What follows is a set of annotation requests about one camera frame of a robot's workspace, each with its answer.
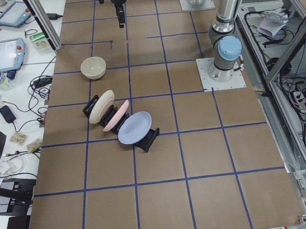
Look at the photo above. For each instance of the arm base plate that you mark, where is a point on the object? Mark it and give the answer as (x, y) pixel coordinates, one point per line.
(196, 5)
(213, 79)

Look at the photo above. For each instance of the pink plate in rack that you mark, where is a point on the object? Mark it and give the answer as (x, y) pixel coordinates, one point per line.
(117, 116)

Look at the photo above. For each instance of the lower teach pendant tablet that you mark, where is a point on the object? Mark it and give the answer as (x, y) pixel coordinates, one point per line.
(12, 53)

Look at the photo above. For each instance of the teach pendant tablet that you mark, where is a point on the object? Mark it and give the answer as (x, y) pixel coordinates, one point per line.
(12, 53)
(15, 15)

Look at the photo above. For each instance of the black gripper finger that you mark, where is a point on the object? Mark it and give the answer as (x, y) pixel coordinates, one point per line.
(121, 19)

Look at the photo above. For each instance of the green white cardboard box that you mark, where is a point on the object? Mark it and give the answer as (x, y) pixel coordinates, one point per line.
(39, 41)

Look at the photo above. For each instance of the black smartphone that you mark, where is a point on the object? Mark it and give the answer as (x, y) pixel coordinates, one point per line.
(7, 114)

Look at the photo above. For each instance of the beige ceramic bowl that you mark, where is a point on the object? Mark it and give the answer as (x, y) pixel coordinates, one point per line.
(93, 68)

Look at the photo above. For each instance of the black power adapter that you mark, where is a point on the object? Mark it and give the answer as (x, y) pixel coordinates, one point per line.
(41, 82)

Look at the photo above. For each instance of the cream plate in rack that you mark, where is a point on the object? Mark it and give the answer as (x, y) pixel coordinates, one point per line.
(101, 106)

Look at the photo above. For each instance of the black dish rack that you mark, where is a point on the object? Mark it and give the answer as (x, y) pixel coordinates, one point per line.
(143, 144)

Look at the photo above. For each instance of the upper teach pendant tablet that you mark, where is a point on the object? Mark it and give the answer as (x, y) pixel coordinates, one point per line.
(15, 15)

